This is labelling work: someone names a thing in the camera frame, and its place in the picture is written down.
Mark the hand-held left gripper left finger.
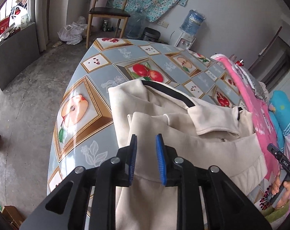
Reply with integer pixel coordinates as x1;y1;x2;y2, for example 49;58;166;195
20;134;138;230

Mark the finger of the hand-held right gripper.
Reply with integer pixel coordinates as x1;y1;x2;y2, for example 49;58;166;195
267;143;290;172

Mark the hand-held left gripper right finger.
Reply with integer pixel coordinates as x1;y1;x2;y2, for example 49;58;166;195
155;134;272;230

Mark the cream zip jacket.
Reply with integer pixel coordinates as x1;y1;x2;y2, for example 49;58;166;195
107;79;268;230

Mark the person's right forearm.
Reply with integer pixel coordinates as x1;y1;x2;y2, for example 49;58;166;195
265;202;290;224

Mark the pile of pink clothes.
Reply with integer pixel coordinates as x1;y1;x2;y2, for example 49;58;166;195
211;54;290;190

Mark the person's right hand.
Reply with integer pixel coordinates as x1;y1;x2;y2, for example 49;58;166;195
272;174;290;208

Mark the blue printed cloth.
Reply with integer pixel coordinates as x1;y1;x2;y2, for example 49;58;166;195
269;90;290;154

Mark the fruit print tablecloth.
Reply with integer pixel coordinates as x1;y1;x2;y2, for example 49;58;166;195
46;37;273;217

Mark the grey lace cloth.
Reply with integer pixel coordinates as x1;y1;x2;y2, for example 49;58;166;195
241;67;271;101

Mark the dark wooden door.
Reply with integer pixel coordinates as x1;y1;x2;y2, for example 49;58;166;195
249;26;290;91

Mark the white water dispenser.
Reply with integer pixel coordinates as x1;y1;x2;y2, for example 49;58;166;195
175;32;196;51

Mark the grey rice cooker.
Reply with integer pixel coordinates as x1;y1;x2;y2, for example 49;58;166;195
143;27;160;42

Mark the cardboard box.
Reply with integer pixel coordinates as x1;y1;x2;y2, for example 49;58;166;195
1;205;26;230

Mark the empty clear water jug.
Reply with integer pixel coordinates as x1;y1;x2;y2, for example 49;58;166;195
126;8;146;39

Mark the white plastic bag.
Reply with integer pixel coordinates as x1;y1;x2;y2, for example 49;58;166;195
57;16;88;45

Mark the blue water dispenser bottle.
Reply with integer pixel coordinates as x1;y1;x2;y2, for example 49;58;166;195
180;9;205;36

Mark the wooden chair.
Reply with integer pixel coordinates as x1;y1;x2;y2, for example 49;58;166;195
86;0;135;49

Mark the grey low cabinet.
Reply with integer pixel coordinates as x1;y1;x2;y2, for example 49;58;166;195
0;22;40;91

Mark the white printed shopping bag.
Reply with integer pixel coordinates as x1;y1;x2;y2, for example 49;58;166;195
10;5;28;27

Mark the red box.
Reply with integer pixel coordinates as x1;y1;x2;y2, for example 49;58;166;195
0;17;11;34

